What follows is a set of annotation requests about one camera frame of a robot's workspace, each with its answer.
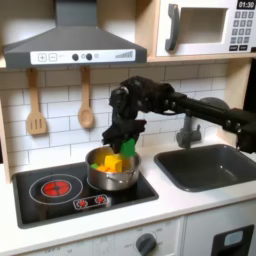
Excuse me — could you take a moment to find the green cube block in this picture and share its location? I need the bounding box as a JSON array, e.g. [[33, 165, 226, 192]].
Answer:
[[119, 137, 137, 159]]

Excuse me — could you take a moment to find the yellow hexagonal block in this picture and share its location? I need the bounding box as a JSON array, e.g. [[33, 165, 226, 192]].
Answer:
[[104, 153, 124, 173]]

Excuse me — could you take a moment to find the orange toy carrot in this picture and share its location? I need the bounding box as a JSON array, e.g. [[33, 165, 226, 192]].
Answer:
[[90, 162, 118, 174]]

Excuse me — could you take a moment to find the steel pot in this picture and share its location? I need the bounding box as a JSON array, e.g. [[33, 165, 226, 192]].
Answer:
[[85, 145, 142, 192]]

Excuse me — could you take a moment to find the wooden spoon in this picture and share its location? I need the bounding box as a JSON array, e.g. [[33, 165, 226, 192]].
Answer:
[[77, 66, 96, 130]]

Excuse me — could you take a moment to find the dark grey tap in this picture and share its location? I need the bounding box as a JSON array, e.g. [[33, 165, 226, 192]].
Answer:
[[175, 96, 232, 150]]

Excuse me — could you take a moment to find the dark grey sink basin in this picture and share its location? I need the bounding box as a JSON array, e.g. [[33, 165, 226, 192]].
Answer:
[[153, 143, 256, 193]]

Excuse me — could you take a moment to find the wooden slotted spatula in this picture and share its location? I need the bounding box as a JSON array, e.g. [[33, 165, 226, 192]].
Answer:
[[25, 67, 49, 136]]

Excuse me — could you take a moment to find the black toy stove top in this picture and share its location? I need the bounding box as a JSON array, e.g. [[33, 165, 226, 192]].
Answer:
[[12, 161, 160, 230]]

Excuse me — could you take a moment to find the grey extractor hood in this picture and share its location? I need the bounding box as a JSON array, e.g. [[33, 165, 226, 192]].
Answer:
[[2, 0, 149, 70]]

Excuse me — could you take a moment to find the grey oven knob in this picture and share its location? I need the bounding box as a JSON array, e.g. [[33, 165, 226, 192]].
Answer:
[[135, 232, 158, 256]]

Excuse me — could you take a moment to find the light wooden shelf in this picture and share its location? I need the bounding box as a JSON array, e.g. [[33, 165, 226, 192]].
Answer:
[[146, 52, 256, 64]]

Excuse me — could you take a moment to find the white toy kitchen cabinet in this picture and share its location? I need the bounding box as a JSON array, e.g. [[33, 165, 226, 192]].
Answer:
[[0, 198, 256, 256]]

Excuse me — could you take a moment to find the white toy microwave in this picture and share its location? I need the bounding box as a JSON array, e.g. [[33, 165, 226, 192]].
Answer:
[[155, 0, 256, 58]]

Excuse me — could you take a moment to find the black oven door handle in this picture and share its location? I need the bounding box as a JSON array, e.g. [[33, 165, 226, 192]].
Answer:
[[210, 224, 255, 256]]

